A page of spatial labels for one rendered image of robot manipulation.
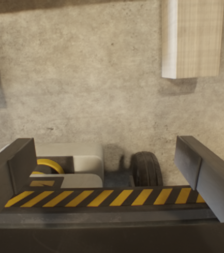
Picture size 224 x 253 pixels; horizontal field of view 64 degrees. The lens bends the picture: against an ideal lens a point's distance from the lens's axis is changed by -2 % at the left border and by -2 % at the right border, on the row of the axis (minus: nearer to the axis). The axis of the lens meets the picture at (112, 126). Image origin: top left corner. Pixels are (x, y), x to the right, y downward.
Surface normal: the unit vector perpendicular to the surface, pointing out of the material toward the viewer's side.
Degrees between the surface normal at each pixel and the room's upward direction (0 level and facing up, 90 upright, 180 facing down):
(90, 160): 0
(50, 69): 0
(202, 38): 0
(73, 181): 90
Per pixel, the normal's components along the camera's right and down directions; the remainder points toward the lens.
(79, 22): 0.03, 0.29
